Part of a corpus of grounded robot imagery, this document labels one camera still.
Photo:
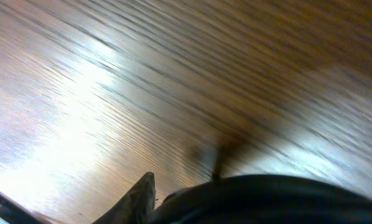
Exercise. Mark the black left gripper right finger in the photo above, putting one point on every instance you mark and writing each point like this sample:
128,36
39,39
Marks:
264,199

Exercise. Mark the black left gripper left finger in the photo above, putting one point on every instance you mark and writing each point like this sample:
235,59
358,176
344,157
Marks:
135,206

